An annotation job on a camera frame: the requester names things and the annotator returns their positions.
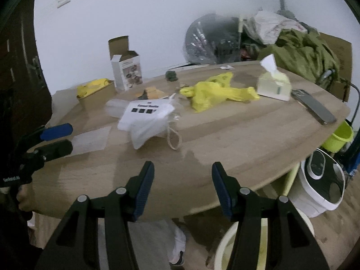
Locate cream round bin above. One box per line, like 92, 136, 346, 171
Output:
214, 209, 315, 270

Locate clear plastic container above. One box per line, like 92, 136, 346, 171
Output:
105, 98, 134, 119

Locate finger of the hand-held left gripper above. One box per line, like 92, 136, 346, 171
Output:
17, 123, 74, 154
27, 139, 74, 164

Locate olive green jacket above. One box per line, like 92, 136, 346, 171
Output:
257, 28, 342, 83

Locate crumpled yellow bag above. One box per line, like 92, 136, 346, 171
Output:
77, 78, 110, 97

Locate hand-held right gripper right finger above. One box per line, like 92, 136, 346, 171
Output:
211, 162, 331, 270

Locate white bin black lid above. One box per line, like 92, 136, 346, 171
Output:
288, 148, 346, 218

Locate blue bag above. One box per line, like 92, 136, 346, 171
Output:
344, 146, 360, 180

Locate grey smartphone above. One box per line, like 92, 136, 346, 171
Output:
291, 89, 337, 125

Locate person's grey pants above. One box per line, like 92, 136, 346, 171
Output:
97, 219, 187, 270

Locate fan wrapped in plastic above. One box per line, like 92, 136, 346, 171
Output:
183, 14, 245, 64

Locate large brown cardboard box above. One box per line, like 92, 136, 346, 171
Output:
318, 32, 353, 102

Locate cream table leg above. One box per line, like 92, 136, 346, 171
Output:
278, 164, 300, 197

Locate clear plastic packet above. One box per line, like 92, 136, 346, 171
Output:
72, 126, 112, 156

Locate yellow plastic bag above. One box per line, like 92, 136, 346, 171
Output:
179, 72, 261, 113

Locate brown paper pieces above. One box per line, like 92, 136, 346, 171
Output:
135, 87, 164, 100

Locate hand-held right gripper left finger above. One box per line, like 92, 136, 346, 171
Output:
35, 161, 155, 270

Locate person's left hand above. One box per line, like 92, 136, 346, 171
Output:
15, 184, 36, 213

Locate white crumpled plastic bag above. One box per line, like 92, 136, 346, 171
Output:
247, 11, 307, 45

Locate white plastic bag black print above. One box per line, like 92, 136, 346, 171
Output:
117, 97, 183, 150

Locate beige rope loop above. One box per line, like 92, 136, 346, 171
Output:
167, 128, 182, 150

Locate green plastic basin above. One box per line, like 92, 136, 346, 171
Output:
321, 120, 355, 152

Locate open white carton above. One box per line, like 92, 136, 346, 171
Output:
108, 36, 143, 92

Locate person's shoe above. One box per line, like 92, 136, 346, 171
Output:
169, 250, 185, 266

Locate dark wooden door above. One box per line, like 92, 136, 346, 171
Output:
0, 3, 52, 124

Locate cream tissue pack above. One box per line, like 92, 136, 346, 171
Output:
256, 54, 292, 102

